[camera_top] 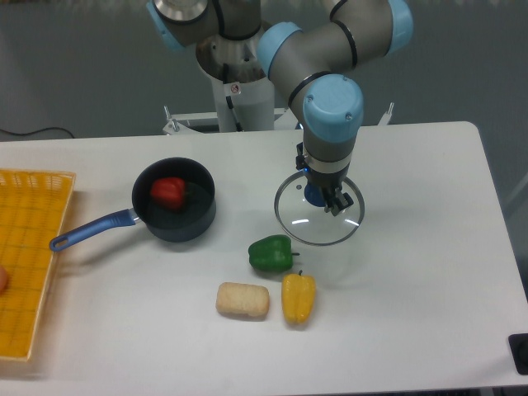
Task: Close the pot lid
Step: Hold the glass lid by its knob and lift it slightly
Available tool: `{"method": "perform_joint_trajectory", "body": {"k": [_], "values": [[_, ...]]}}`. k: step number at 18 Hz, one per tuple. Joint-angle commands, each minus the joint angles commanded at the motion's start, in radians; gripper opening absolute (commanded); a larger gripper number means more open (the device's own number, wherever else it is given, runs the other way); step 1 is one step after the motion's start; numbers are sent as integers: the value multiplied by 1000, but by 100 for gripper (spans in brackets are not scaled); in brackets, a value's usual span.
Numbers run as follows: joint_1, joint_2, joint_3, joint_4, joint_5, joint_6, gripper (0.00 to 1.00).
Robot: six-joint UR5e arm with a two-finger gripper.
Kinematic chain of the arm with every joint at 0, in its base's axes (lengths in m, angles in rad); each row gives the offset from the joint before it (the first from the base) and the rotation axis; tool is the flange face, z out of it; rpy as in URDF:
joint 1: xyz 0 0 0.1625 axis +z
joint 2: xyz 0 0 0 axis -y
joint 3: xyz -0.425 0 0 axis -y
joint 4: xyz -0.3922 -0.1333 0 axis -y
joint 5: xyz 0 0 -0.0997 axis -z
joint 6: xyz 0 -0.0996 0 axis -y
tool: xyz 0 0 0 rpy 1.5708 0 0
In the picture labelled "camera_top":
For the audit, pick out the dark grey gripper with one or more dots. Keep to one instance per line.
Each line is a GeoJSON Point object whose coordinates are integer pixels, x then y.
{"type": "Point", "coordinates": [325, 167]}

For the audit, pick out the glass pot lid blue knob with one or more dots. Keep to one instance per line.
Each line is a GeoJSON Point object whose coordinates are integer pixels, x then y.
{"type": "Point", "coordinates": [302, 214]}

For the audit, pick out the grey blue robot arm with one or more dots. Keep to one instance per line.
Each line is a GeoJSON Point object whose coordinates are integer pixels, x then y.
{"type": "Point", "coordinates": [332, 106]}

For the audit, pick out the green bell pepper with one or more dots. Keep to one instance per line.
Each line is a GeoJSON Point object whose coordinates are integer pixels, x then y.
{"type": "Point", "coordinates": [271, 254]}

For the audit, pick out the yellow bell pepper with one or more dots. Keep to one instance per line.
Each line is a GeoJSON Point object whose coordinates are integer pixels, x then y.
{"type": "Point", "coordinates": [298, 292]}

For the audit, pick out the beige bread loaf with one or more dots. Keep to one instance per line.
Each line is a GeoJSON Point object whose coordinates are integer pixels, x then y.
{"type": "Point", "coordinates": [242, 299]}

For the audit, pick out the red bell pepper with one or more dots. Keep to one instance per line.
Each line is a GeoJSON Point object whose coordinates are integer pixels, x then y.
{"type": "Point", "coordinates": [169, 192]}

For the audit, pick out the black table grommet socket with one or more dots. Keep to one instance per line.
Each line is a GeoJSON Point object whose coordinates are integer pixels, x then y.
{"type": "Point", "coordinates": [518, 344]}

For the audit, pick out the yellow woven basket tray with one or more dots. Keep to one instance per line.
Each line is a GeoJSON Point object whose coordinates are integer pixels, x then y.
{"type": "Point", "coordinates": [34, 204]}

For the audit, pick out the dark pot blue handle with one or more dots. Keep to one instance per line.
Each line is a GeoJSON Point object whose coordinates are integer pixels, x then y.
{"type": "Point", "coordinates": [167, 225]}

